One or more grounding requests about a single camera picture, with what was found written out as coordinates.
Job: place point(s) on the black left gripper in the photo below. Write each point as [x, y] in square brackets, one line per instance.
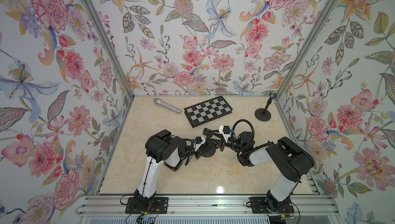
[198, 153]

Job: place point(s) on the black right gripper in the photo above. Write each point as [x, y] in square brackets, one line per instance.
[219, 144]

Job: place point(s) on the black round disc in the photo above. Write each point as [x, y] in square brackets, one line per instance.
[208, 153]

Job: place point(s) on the black round stand base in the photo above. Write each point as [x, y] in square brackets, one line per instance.
[263, 114]

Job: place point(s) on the black microphone stand pole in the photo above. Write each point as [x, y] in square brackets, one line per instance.
[267, 105]

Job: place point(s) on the black microphone clip holder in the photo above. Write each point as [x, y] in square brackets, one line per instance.
[273, 95]

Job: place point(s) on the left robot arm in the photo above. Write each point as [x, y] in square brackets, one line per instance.
[163, 148]

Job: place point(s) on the silver handheld microphone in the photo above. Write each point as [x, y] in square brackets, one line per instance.
[168, 106]

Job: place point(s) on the black white chessboard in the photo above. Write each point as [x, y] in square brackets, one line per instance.
[207, 111]

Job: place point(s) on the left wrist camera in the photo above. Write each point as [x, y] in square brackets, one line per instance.
[198, 142]

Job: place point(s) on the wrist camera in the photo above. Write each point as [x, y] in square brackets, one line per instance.
[225, 133]
[198, 142]

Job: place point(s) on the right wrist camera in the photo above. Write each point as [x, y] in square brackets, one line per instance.
[225, 133]

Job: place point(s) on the aluminium front rail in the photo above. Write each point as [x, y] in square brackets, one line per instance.
[211, 205]

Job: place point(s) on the left aluminium corner post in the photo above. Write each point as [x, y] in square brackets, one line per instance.
[96, 21]

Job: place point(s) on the aluminium corner post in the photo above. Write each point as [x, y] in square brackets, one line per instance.
[96, 21]
[310, 39]

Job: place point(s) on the right aluminium corner post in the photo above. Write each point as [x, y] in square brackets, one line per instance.
[310, 39]

